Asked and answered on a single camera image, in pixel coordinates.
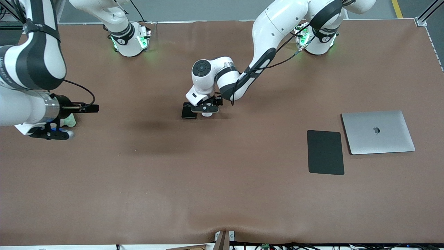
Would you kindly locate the green connector plug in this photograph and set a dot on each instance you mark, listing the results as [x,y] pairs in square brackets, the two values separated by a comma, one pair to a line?
[266,246]

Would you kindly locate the white computer mouse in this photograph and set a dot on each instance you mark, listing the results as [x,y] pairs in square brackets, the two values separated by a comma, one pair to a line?
[207,115]

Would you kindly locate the aluminium frame profile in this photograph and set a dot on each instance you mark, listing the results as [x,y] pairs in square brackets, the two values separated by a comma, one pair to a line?
[421,21]
[57,12]

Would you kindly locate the black mouse pad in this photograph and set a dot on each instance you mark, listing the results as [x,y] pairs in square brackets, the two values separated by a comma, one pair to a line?
[325,152]

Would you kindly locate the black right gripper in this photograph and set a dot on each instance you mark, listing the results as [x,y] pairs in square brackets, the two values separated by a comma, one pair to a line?
[66,103]

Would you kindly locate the brown table cover mat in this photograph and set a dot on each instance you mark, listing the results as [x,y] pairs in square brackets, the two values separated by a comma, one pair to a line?
[222,180]

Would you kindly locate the green dinosaur plush toy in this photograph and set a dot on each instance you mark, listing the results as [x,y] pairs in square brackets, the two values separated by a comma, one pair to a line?
[71,121]

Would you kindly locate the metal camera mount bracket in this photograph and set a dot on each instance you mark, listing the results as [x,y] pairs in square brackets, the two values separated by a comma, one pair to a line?
[222,243]

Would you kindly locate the silver laptop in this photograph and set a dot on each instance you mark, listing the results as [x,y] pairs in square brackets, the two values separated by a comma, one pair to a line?
[378,132]

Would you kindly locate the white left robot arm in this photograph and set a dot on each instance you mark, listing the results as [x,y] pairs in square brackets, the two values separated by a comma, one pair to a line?
[270,27]

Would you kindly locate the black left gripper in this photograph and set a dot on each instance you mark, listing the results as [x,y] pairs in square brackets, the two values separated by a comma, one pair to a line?
[217,101]

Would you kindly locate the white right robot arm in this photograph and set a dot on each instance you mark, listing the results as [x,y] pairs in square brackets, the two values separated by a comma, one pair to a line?
[34,69]

